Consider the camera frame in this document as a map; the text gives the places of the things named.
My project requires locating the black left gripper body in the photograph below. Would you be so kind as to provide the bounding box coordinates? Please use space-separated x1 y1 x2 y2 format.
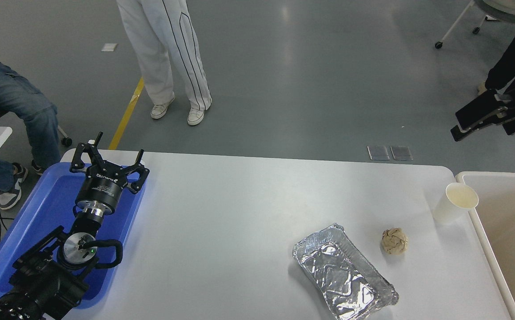
75 162 129 215

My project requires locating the white paper cup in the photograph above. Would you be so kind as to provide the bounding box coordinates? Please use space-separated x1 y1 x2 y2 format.
432 182 479 225

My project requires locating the dark office chair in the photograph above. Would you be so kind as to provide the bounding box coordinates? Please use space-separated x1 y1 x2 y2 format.
0 107 73 148

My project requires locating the blue plastic tray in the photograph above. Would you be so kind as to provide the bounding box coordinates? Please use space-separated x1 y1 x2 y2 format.
0 161 147 309

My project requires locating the clear floor plate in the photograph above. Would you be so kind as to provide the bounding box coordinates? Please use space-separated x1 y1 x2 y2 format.
390 145 413 161
367 145 390 161

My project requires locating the seated person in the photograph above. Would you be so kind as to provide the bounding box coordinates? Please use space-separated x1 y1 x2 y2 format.
0 29 62 211

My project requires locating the white wheeled chair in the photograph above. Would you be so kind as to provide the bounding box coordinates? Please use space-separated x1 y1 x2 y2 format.
434 0 515 49

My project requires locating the standing person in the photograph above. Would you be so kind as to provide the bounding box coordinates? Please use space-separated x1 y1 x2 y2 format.
116 0 212 126

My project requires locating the crumpled tan paper ball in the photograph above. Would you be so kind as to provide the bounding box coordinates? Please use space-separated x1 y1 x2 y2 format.
380 228 409 255

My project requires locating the silver foil tray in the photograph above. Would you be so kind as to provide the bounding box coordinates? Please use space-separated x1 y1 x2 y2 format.
292 223 399 320

